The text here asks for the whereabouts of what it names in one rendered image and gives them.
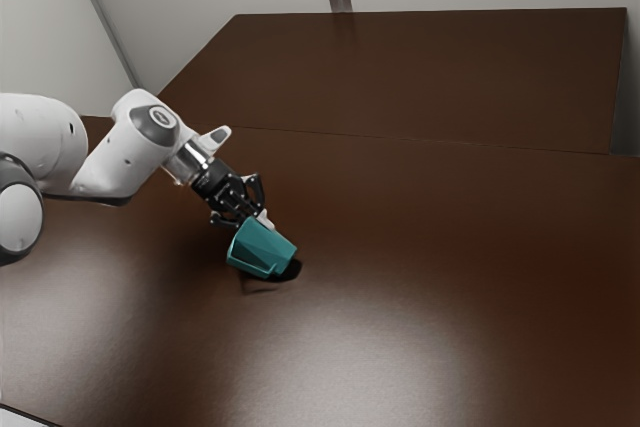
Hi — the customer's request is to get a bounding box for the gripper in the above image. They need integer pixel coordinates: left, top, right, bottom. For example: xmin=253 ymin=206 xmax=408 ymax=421
xmin=190 ymin=158 xmax=276 ymax=230

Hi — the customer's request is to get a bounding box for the teal faceted mug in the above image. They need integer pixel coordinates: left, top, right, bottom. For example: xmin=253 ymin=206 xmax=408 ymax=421
xmin=225 ymin=215 xmax=299 ymax=280

